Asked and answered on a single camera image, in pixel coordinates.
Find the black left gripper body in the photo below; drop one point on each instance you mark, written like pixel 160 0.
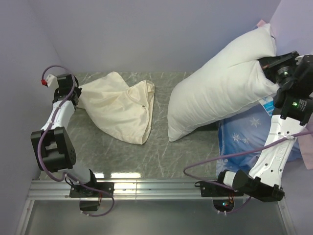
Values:
pixel 78 90

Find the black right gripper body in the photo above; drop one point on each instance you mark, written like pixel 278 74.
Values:
pixel 279 70

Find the cream pillowcase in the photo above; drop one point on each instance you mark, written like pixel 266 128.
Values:
pixel 119 110

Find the white pillow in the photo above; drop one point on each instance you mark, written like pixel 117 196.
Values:
pixel 228 84

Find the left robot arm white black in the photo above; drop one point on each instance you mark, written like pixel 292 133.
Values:
pixel 54 151

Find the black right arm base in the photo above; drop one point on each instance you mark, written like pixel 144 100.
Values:
pixel 224 197

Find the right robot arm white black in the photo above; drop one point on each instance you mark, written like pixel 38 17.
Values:
pixel 293 107

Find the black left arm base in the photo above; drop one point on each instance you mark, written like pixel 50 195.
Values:
pixel 90 197

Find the blue white pillow tag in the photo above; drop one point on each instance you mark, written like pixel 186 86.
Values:
pixel 267 104

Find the blue Elsa pillow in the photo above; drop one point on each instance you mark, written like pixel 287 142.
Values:
pixel 249 130

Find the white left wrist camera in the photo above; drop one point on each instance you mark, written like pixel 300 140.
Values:
pixel 50 82

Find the aluminium mounting rail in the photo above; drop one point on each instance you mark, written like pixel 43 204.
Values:
pixel 149 207

